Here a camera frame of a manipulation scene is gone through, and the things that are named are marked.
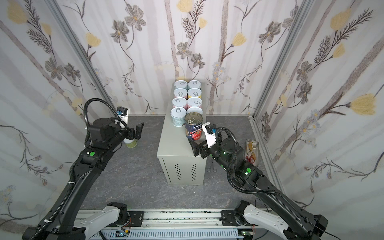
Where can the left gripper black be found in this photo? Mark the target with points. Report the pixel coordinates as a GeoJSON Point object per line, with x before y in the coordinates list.
{"type": "Point", "coordinates": [131, 135]}

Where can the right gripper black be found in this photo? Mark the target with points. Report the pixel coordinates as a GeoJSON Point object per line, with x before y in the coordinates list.
{"type": "Point", "coordinates": [202, 150]}

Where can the green label can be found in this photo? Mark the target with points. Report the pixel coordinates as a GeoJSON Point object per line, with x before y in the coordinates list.
{"type": "Point", "coordinates": [130, 143]}

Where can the dark tin can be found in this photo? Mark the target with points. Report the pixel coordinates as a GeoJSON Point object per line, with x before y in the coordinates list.
{"type": "Point", "coordinates": [193, 126]}

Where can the pink can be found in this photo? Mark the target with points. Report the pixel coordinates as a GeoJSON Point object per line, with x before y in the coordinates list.
{"type": "Point", "coordinates": [180, 102]}
{"type": "Point", "coordinates": [180, 93]}
{"type": "Point", "coordinates": [194, 102]}

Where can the yellow label can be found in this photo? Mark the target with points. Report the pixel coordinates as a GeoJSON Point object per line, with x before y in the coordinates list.
{"type": "Point", "coordinates": [194, 93]}

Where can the teal coconut can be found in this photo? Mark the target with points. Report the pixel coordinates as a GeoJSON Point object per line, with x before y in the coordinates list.
{"type": "Point", "coordinates": [181, 84]}
{"type": "Point", "coordinates": [194, 84]}

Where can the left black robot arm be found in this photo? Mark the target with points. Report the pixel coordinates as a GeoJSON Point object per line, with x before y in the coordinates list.
{"type": "Point", "coordinates": [103, 136]}

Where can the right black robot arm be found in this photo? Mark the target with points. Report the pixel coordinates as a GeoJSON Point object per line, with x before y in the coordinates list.
{"type": "Point", "coordinates": [289, 221]}

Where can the metal scissors right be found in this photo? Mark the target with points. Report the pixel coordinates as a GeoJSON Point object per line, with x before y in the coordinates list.
{"type": "Point", "coordinates": [211, 168]}

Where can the grey metal cabinet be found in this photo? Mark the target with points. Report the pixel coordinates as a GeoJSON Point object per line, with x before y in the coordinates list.
{"type": "Point", "coordinates": [175, 153]}

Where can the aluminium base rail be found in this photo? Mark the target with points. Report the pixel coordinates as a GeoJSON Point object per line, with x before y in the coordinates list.
{"type": "Point", "coordinates": [118, 214]}

